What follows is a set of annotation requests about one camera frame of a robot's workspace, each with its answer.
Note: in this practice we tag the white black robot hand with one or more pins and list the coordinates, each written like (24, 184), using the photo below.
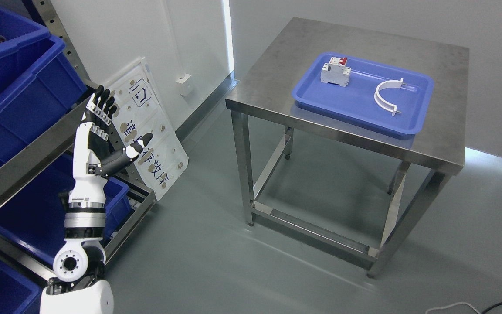
(93, 162)

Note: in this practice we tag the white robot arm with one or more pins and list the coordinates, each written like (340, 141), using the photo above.
(79, 285)

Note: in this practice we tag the blue bin upper left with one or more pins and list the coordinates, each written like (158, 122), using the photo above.
(38, 85)

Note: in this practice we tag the blue bin lower shelf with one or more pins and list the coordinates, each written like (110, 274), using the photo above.
(34, 217)

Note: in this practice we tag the metal shelf rack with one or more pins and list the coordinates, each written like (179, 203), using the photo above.
(36, 157)

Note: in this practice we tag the white wall socket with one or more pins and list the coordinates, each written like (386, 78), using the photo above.
(185, 84)

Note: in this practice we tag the white sign board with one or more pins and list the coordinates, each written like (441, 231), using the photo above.
(140, 112)

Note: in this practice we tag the blue plastic tray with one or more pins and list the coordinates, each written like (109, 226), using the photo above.
(355, 103)

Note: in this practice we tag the white curved pipe clamp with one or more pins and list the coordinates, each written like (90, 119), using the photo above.
(382, 95)

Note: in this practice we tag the stainless steel table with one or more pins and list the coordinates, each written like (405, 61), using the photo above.
(437, 153)

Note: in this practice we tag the white red circuit breaker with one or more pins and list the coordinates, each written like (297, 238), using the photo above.
(336, 72)

